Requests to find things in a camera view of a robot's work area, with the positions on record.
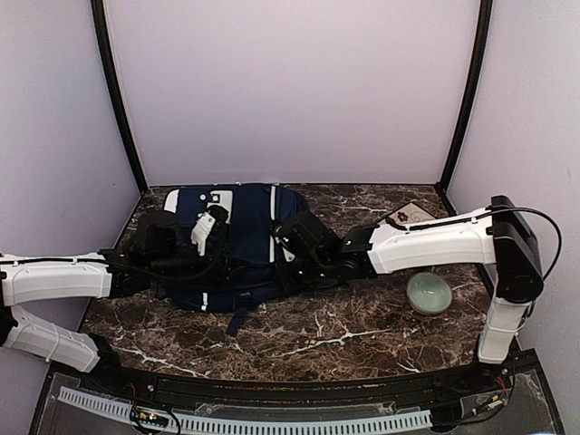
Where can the white slotted cable duct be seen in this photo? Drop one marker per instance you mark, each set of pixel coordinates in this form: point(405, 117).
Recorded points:
point(231, 419)

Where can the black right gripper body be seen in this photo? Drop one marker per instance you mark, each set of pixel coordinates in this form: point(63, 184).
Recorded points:
point(313, 271)

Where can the black right corner frame post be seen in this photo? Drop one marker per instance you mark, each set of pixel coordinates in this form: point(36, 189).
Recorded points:
point(469, 94)

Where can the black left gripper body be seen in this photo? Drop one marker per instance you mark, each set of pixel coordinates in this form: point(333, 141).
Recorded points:
point(207, 275)

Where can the black left corner frame post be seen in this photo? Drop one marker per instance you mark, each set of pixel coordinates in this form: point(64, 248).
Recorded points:
point(109, 69)

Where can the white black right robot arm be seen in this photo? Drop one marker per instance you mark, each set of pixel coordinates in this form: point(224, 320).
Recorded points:
point(496, 235)

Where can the black front table rail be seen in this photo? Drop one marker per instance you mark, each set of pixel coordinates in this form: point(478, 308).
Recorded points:
point(185, 368)

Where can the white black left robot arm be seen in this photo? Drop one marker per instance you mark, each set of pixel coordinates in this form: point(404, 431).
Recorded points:
point(162, 251)

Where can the black corner frame post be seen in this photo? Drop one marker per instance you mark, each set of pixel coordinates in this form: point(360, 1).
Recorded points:
point(469, 94)
point(109, 69)

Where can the navy blue student backpack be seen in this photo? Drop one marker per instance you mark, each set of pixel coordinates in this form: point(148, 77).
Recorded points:
point(253, 210)

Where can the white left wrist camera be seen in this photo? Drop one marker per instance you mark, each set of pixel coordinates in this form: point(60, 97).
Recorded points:
point(206, 232)

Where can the pale green ceramic bowl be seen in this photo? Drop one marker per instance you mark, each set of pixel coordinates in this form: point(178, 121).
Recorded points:
point(429, 293)

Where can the floral square ceramic plate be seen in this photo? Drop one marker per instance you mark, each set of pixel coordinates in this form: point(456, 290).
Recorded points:
point(410, 214)

